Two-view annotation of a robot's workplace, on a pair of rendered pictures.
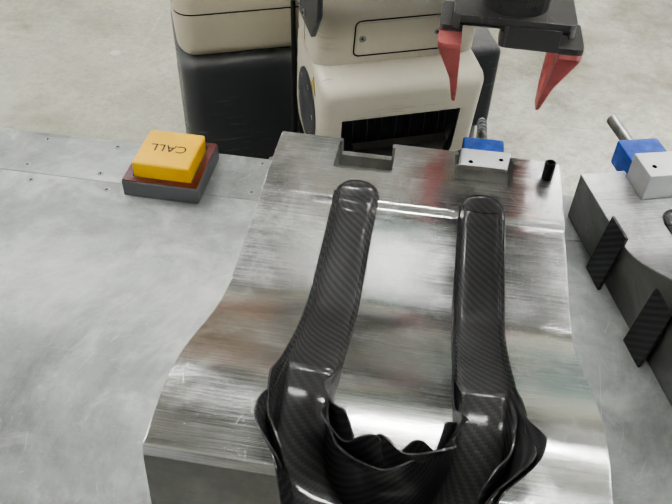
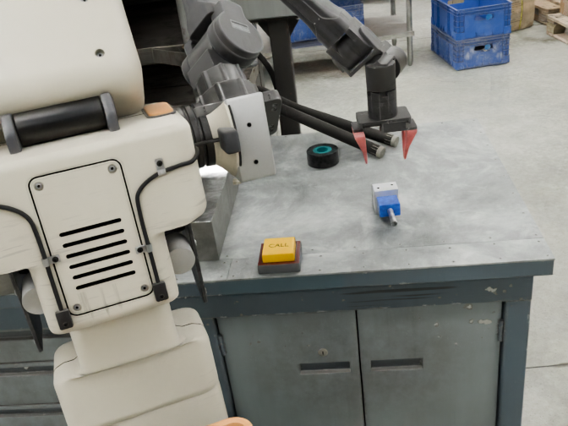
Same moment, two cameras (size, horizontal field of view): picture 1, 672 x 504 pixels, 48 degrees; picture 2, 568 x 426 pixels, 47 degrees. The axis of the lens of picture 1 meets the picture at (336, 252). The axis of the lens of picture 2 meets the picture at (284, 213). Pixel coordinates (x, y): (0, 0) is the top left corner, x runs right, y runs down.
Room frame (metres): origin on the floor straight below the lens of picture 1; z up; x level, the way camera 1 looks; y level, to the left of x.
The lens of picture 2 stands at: (1.70, 0.18, 1.48)
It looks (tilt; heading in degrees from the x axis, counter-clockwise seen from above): 29 degrees down; 179
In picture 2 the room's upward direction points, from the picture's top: 8 degrees counter-clockwise
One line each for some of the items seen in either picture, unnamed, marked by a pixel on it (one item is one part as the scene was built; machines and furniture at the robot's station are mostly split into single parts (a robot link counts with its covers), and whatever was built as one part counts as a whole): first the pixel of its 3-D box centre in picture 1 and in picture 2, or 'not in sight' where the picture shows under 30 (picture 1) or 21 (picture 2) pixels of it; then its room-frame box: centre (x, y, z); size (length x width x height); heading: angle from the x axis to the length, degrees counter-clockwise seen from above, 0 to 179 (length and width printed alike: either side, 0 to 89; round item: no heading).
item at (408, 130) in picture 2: not in sight; (396, 137); (0.49, 0.44, 0.97); 0.07 x 0.07 x 0.09; 87
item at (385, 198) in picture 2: not in sight; (389, 208); (0.53, 0.41, 0.83); 0.13 x 0.05 x 0.05; 177
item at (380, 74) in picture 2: not in sight; (381, 74); (0.49, 0.42, 1.10); 0.07 x 0.06 x 0.07; 153
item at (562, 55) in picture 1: (532, 60); not in sight; (0.61, -0.17, 0.96); 0.07 x 0.07 x 0.09; 82
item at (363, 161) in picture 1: (364, 170); not in sight; (0.56, -0.02, 0.87); 0.05 x 0.05 x 0.04; 82
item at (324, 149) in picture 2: not in sight; (322, 155); (0.20, 0.32, 0.82); 0.08 x 0.08 x 0.04
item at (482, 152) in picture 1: (481, 154); not in sight; (0.66, -0.15, 0.83); 0.13 x 0.05 x 0.05; 173
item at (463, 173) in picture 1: (480, 184); not in sight; (0.55, -0.13, 0.87); 0.05 x 0.05 x 0.04; 82
